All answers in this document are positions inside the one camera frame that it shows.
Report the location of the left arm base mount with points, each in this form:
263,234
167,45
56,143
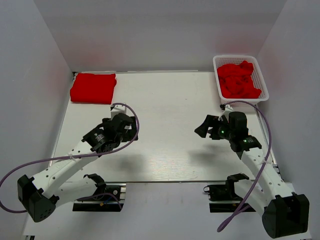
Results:
111,202

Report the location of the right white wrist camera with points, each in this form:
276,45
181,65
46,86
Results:
226,110

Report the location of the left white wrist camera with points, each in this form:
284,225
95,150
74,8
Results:
116,109

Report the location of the red t shirts in basket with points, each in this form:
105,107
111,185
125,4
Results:
236,82

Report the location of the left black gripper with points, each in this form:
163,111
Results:
131,132

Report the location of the folded red t shirt stack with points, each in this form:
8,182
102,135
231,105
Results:
89,88

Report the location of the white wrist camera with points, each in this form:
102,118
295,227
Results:
116,109
226,110

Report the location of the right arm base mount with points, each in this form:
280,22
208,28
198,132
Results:
222,198

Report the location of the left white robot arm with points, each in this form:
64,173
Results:
42,193

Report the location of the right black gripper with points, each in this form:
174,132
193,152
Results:
203,129

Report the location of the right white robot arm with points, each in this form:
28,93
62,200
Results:
283,212

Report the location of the white plastic basket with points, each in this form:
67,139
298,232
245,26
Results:
257,77

